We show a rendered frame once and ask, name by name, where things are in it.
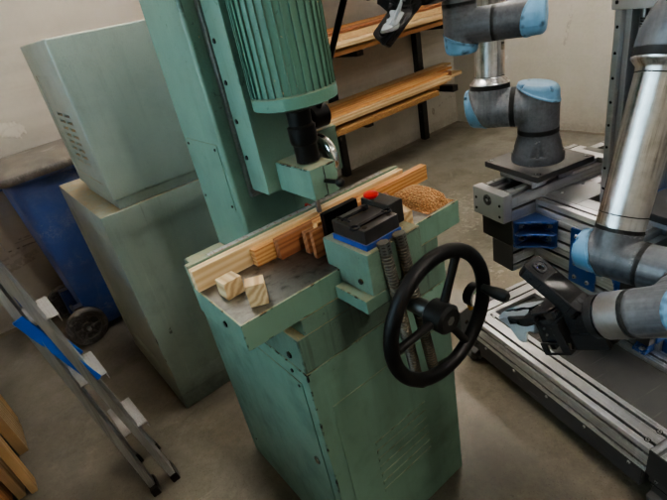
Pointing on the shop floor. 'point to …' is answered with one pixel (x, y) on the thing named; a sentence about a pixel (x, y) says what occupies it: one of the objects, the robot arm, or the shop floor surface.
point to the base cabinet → (348, 419)
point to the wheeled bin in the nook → (59, 237)
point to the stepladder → (72, 372)
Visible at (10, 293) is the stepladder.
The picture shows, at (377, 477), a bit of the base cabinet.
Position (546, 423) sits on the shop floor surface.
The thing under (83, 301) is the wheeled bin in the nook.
